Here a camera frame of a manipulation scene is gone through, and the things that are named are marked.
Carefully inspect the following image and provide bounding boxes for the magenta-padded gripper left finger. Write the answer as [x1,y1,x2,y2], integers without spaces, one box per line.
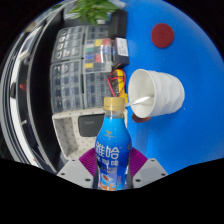
[56,148,99,189]

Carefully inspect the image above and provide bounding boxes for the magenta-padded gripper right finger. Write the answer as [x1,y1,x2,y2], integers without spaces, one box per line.
[128,148,169,189]

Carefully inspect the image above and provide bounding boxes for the blue drink bottle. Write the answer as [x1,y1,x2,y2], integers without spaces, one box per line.
[94,96,133,192]

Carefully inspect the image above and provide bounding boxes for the black rectangular speaker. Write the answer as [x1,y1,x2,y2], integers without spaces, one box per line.
[77,113,106,138]

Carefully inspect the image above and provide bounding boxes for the metal spoon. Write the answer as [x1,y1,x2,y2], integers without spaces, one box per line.
[124,95,155,108]

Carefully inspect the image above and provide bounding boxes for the yellow multimeter with red leads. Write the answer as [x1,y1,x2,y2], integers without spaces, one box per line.
[107,68,129,104]

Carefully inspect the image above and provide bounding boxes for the clear organizer box, coloured parts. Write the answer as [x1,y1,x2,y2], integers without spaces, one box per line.
[81,37,114,74]

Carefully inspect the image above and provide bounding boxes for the black box with white label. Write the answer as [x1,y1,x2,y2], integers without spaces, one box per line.
[111,37,131,66]

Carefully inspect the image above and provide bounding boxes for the flat round red coaster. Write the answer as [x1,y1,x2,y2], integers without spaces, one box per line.
[150,22,175,49]

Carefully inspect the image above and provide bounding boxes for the black flat case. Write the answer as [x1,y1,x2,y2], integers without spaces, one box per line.
[109,9,129,39]

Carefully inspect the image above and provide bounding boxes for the green potted plant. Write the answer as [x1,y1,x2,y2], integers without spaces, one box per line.
[68,0,119,26]

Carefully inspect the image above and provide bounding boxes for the black wall shelf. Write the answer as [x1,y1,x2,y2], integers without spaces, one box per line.
[26,6,58,168]

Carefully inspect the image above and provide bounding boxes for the white mug with brown handle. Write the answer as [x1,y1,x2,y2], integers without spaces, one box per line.
[127,68,186,124]

